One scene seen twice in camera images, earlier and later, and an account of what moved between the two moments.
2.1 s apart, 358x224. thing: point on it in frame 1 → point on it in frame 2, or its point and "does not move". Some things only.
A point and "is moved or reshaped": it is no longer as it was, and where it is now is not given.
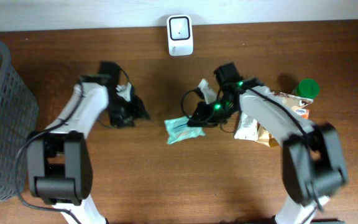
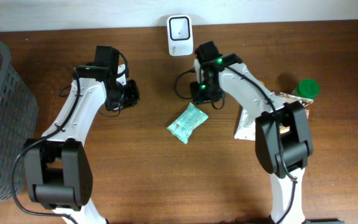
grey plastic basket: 9,112 does not move
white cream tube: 247,129 does not move
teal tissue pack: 178,130 is moved or reshaped
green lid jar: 307,88 does not move
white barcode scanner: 180,35 does not move
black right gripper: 197,114 → 198,98
